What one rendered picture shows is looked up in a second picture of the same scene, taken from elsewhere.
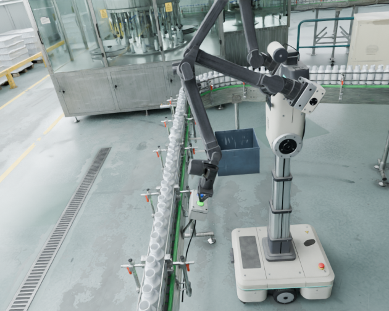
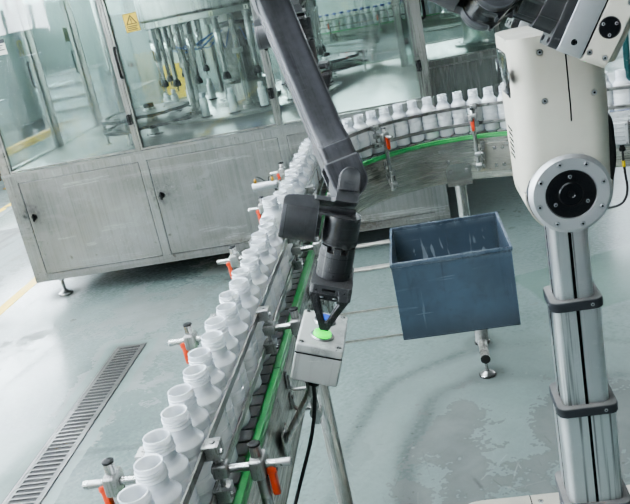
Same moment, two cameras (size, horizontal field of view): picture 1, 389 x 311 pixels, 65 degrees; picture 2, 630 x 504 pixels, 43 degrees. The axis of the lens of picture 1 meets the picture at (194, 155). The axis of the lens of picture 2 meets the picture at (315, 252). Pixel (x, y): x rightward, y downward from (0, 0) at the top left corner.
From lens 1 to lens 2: 0.42 m
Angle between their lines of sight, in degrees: 14
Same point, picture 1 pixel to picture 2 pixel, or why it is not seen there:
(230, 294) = not seen: outside the picture
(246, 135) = (480, 234)
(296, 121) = (582, 115)
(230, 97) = (440, 169)
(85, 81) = (87, 187)
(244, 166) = (474, 307)
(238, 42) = (471, 81)
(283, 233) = (603, 484)
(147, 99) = (242, 222)
